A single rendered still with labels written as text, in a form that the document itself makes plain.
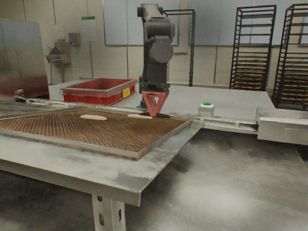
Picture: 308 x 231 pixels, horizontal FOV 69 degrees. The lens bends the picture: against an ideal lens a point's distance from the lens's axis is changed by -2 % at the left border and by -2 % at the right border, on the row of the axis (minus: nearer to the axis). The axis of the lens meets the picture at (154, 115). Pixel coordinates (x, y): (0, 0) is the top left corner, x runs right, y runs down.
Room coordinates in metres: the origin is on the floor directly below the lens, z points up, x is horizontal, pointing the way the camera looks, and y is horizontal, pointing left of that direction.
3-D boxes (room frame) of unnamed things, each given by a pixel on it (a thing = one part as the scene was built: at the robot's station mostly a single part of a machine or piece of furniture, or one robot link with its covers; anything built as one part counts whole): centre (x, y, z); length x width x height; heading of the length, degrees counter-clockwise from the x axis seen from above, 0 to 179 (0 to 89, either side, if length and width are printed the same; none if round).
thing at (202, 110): (1.01, -0.24, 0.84); 0.08 x 0.08 x 0.11; 70
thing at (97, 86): (1.51, 0.35, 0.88); 0.49 x 0.34 x 0.10; 164
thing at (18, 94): (1.25, 0.78, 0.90); 0.06 x 0.01 x 0.06; 160
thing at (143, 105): (1.22, 0.04, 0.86); 0.12 x 0.09 x 0.08; 70
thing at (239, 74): (4.13, -1.73, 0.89); 0.60 x 0.59 x 1.78; 62
